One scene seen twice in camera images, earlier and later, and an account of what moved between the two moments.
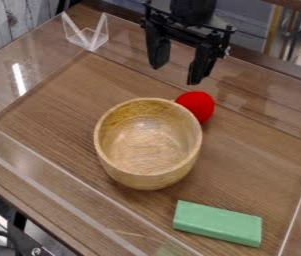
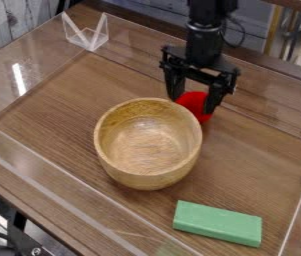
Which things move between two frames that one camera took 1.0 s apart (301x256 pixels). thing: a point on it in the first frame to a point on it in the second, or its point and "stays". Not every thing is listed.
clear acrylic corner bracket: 86,38 stays
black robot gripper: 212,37 to 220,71
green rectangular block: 219,222 stays
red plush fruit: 200,102 stays
